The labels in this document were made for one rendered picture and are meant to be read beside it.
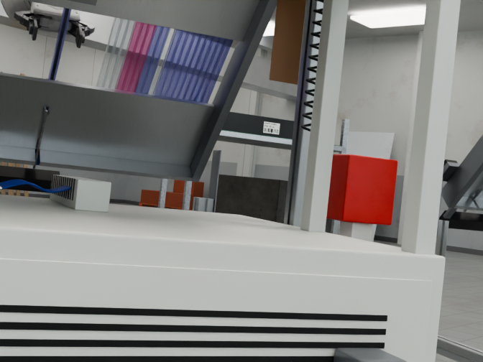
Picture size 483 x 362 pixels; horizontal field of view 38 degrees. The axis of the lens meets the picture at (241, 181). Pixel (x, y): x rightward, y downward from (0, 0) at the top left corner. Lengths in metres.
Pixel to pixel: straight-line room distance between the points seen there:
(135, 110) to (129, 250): 0.89
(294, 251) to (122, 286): 0.19
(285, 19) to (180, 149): 0.62
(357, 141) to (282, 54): 10.89
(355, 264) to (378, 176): 0.91
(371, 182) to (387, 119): 10.37
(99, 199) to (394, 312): 0.46
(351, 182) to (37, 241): 1.09
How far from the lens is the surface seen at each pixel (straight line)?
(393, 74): 12.17
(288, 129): 3.93
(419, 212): 0.89
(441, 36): 0.91
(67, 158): 1.65
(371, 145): 11.86
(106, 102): 1.57
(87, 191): 1.07
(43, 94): 1.55
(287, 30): 1.15
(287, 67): 1.15
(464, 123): 11.47
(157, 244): 0.73
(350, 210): 1.69
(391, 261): 0.86
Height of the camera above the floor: 0.68
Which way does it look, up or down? level
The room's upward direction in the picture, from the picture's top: 6 degrees clockwise
